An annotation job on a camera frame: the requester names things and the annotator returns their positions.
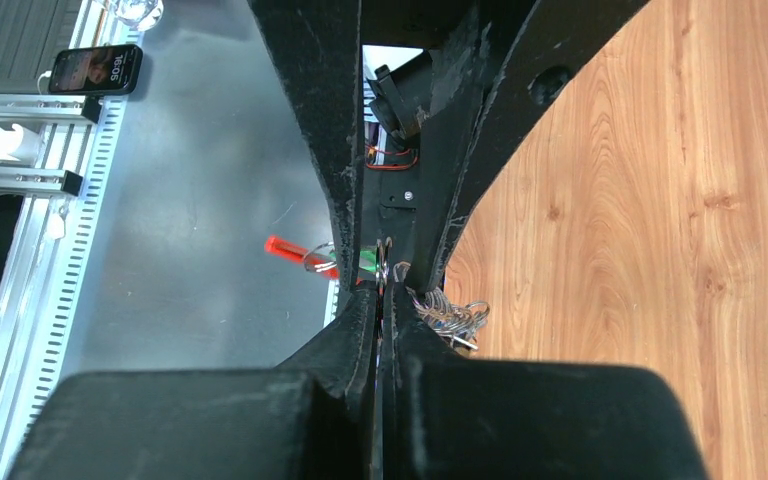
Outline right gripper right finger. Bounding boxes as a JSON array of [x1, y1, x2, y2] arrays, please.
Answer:
[[381, 284, 707, 479]]

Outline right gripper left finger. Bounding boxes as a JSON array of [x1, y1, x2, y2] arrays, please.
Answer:
[[9, 287, 379, 479]]

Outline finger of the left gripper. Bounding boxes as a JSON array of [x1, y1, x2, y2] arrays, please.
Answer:
[[410, 1, 645, 294], [250, 0, 364, 291]]

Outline keyring bundle with red tag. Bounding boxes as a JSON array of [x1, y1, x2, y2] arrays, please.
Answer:
[[264, 236, 490, 356]]

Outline clear glass beaker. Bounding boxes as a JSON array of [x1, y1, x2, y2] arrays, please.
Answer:
[[99, 0, 165, 32]]

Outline black smartphone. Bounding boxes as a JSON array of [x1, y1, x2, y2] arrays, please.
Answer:
[[47, 44, 144, 96]]

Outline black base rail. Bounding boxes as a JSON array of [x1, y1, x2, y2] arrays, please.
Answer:
[[361, 45, 432, 276]]

